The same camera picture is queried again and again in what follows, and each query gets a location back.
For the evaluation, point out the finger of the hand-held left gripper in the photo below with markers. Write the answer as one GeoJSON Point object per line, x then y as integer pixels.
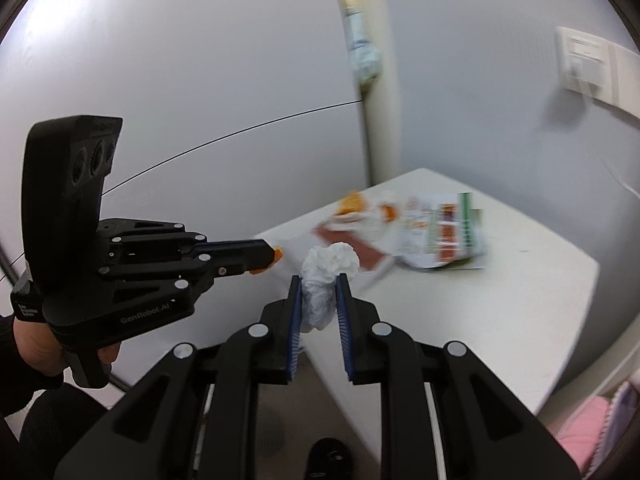
{"type": "Point", "coordinates": [235, 262]}
{"type": "Point", "coordinates": [150, 237]}

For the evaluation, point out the person's left hand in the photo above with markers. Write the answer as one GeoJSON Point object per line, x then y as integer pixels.
{"type": "Point", "coordinates": [35, 345]}

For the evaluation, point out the pink blanket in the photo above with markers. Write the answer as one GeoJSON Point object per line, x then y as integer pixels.
{"type": "Point", "coordinates": [585, 430]}

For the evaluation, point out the pale blue cloth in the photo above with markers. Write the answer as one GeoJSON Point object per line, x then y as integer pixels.
{"type": "Point", "coordinates": [365, 55]}

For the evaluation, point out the silver refrigerator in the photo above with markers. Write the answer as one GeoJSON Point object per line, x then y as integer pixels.
{"type": "Point", "coordinates": [200, 60]}

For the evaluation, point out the white wall socket plate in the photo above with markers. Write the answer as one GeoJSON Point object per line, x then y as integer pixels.
{"type": "Point", "coordinates": [580, 60]}

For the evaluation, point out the printed flyer with green edge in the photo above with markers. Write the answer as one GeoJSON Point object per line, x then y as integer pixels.
{"type": "Point", "coordinates": [440, 235]}

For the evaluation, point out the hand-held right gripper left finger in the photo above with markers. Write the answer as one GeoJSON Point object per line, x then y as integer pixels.
{"type": "Point", "coordinates": [295, 325]}

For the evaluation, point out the person's black shoe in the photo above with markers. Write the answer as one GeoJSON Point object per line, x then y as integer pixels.
{"type": "Point", "coordinates": [327, 460]}

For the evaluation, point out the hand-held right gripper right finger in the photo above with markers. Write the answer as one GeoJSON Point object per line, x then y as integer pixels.
{"type": "Point", "coordinates": [344, 325]}

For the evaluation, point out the white bedside cabinet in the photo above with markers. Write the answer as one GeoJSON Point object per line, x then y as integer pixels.
{"type": "Point", "coordinates": [475, 335]}

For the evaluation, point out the purple blanket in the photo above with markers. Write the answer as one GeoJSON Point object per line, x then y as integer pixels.
{"type": "Point", "coordinates": [622, 405]}

